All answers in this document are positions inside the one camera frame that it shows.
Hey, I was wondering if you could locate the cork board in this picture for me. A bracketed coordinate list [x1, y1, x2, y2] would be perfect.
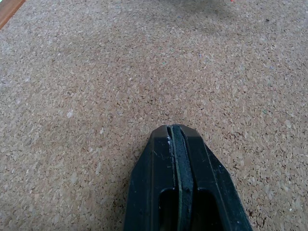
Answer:
[0, 0, 308, 231]

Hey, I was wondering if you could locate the wooden cork board frame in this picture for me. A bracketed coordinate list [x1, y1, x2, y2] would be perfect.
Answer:
[0, 0, 26, 30]

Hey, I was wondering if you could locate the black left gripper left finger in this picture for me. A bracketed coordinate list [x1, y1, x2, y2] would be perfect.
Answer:
[122, 124, 181, 231]

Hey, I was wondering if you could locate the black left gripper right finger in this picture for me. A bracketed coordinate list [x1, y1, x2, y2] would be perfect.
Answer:
[171, 124, 254, 231]

